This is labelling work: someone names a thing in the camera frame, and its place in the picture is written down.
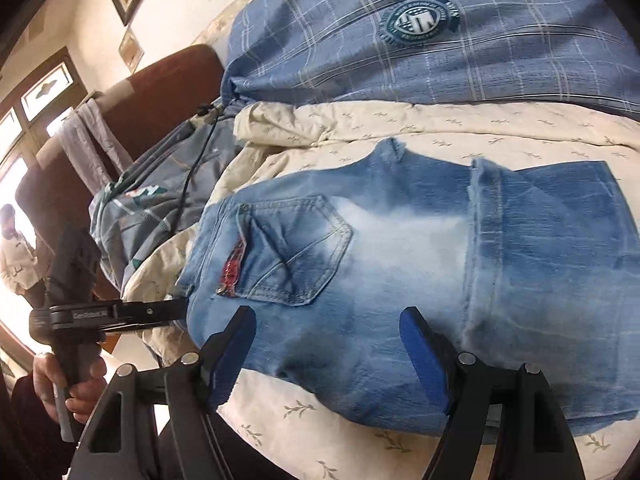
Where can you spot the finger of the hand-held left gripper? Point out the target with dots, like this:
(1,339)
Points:
(150,310)

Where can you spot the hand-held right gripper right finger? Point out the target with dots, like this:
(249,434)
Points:
(425,360)

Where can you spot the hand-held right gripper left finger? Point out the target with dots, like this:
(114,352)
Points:
(230,360)

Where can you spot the light blue denim pants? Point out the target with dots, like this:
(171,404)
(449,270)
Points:
(400,260)

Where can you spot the person's left forearm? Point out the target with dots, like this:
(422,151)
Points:
(30,435)

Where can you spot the person's left hand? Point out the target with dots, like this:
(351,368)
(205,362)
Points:
(47,375)

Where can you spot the grey-blue printed duvet cover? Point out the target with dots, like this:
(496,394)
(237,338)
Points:
(150,210)

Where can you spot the grey hanging cloth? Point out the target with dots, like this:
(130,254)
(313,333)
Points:
(90,145)

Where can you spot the wooden door with glass panes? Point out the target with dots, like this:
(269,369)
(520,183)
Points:
(45,90)

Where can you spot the cream leaf-print blanket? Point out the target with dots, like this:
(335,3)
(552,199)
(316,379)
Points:
(350,125)

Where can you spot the small framed wall picture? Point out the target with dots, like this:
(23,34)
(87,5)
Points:
(131,49)

